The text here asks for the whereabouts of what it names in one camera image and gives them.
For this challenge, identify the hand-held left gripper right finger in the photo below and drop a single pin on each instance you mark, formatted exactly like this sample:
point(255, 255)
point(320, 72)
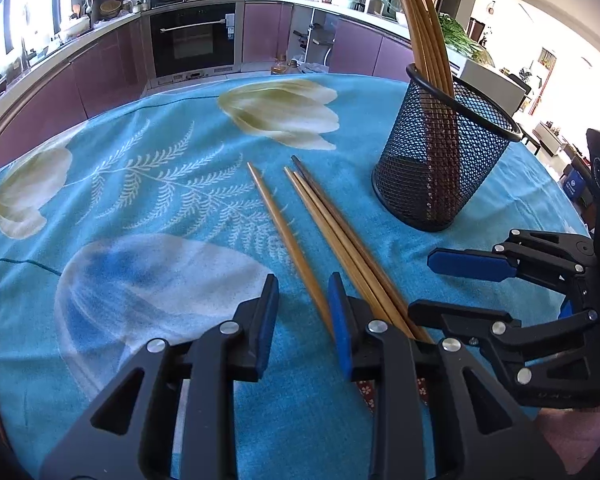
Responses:
point(340, 330)

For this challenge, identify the blue floral tablecloth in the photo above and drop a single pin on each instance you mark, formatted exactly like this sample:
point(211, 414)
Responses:
point(155, 210)

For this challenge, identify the brown wooden chopstick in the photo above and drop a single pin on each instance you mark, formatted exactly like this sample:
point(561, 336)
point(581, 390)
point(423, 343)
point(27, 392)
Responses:
point(358, 260)
point(347, 260)
point(283, 230)

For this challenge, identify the dark-tipped wooden chopstick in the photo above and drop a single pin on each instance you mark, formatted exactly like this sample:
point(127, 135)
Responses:
point(370, 260)

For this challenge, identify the built-in black oven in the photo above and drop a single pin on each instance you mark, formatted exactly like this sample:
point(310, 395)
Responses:
point(195, 40)

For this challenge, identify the pink kitchen base cabinet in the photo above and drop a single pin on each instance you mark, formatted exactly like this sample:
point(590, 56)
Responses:
point(80, 85)
point(360, 47)

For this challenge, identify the yellow oil bottle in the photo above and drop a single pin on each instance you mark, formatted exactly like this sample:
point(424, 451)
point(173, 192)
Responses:
point(280, 66)

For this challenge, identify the white bowl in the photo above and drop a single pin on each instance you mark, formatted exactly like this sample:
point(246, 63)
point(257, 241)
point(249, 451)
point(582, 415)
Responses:
point(75, 25)

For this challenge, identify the person's right hand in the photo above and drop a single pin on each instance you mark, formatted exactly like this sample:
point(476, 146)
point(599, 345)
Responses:
point(580, 440)

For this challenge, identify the black mesh holder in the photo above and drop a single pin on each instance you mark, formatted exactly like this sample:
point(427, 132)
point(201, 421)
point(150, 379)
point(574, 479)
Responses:
point(405, 175)

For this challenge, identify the woven basket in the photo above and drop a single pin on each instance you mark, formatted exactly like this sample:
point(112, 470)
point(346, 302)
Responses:
point(111, 8)

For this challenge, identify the bunch of wooden chopsticks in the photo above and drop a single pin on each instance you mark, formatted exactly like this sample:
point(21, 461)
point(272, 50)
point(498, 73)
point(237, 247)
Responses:
point(422, 35)

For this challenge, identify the green leafy vegetables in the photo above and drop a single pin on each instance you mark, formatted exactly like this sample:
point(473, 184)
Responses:
point(460, 37)

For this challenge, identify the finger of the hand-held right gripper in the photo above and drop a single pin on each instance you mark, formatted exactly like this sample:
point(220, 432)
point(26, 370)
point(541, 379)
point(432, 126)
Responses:
point(460, 317)
point(467, 266)

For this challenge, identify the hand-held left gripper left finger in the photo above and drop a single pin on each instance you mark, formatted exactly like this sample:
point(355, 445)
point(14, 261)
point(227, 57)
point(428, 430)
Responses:
point(267, 320)

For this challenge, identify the steel thermos bottle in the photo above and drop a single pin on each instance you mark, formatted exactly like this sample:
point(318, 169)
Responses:
point(374, 4)

